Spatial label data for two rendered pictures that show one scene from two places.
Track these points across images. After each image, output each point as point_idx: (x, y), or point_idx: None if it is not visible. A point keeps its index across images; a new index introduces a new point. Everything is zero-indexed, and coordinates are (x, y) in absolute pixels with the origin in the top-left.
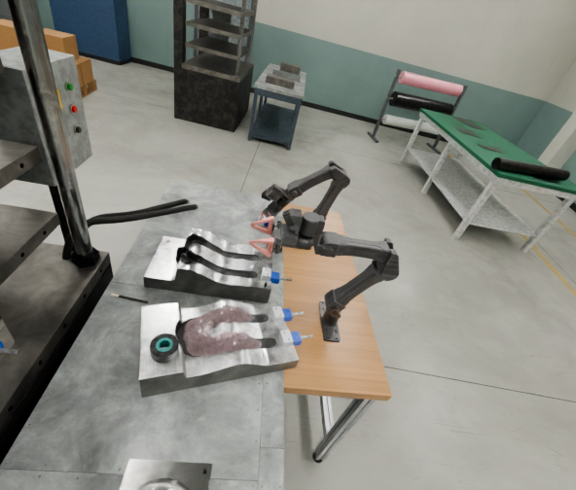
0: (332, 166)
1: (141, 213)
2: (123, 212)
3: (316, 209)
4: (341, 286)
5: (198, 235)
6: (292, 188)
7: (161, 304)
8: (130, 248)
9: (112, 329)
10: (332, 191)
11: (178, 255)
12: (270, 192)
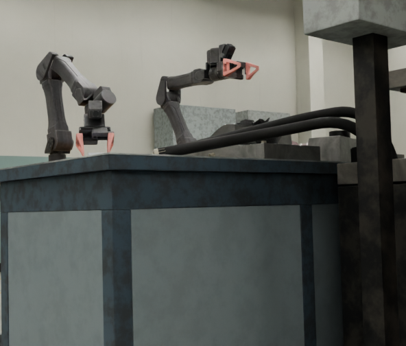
0: (66, 55)
1: (273, 120)
2: (295, 122)
3: (60, 128)
4: (182, 131)
5: (241, 121)
6: (96, 87)
7: (324, 136)
8: (307, 160)
9: None
10: (62, 91)
11: (270, 140)
12: (113, 95)
